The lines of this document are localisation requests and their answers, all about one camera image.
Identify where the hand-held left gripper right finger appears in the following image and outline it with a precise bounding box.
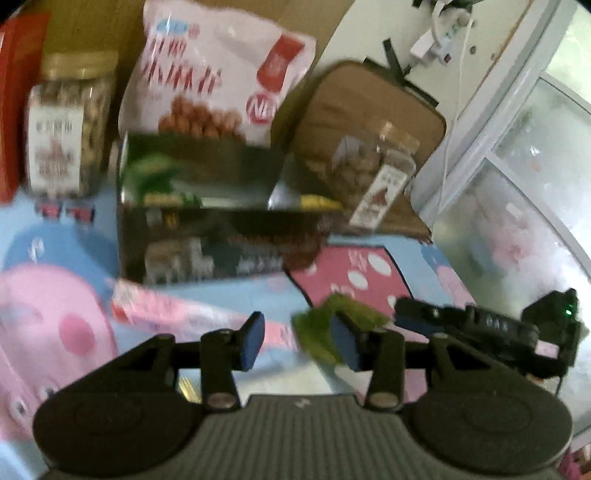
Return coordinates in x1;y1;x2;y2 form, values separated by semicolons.
329;311;503;410

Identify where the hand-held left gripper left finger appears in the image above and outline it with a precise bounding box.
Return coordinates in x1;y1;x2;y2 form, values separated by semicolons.
115;311;267;412

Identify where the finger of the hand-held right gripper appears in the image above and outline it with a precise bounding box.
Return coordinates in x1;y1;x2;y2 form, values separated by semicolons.
394;296;540;354

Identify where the green snack packet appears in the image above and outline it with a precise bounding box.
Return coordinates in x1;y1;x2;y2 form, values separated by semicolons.
292;294;394;366

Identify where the printed cartoon pig blanket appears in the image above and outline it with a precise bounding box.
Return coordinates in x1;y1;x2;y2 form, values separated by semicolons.
0;184;571;480

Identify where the pink snack packet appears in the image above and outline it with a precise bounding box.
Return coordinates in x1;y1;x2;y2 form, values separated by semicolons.
110;278;302;354

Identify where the black box with sheep print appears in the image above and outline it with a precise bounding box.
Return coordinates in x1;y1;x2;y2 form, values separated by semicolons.
115;131;348;286

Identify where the pecan jar with brown label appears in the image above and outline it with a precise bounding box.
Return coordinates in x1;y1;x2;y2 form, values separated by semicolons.
329;122;422;232

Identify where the white framed glass door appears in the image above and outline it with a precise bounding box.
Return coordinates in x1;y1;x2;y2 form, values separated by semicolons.
413;0;591;418

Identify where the brown seat cushion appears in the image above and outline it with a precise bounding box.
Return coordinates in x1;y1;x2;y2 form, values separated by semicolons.
290;60;448;241

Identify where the black tape strip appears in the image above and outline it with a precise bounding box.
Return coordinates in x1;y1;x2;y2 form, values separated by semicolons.
382;39;411;78

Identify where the large pink snack bag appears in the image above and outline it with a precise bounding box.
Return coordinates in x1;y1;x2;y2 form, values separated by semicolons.
117;0;318;149

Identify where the nut jar with white label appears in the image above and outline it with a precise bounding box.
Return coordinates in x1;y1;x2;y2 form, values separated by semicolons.
24;51;119;200

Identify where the white power strip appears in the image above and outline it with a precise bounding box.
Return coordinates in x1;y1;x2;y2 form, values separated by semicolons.
409;0;477;71

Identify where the red gift box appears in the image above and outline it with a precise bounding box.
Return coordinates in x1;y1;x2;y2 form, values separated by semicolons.
0;13;52;205

